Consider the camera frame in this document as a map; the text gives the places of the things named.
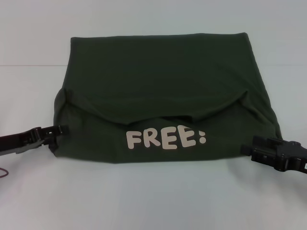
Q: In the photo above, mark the dark green t-shirt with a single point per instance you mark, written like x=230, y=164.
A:
x=156, y=100

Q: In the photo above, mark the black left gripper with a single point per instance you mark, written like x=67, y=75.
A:
x=19, y=142

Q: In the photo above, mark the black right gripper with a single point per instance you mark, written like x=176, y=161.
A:
x=292, y=157

